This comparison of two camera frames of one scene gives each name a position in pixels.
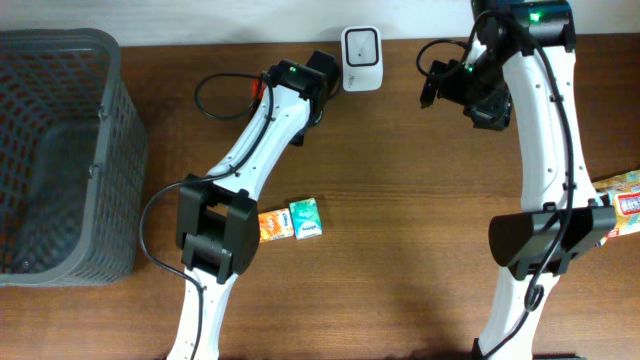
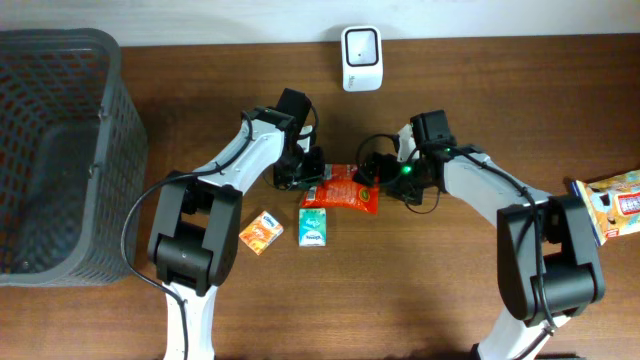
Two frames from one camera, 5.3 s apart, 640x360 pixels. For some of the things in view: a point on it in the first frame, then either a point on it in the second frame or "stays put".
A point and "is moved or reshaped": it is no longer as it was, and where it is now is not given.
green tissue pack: (306, 218) is moved or reshaped
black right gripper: (445, 87) → (376, 167)
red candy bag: (255, 88) → (340, 189)
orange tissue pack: (275, 224) is moved or reshaped
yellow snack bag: (623, 193) stays put
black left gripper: (298, 136) → (304, 175)
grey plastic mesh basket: (73, 159) stays put
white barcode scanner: (362, 58) stays put
